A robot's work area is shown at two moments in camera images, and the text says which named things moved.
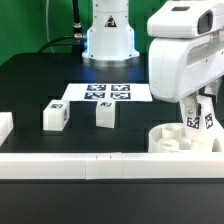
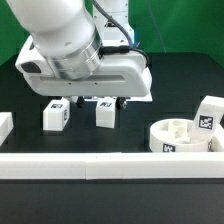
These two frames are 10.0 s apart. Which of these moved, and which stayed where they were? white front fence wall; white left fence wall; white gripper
Moved: white gripper
Stayed: white left fence wall; white front fence wall
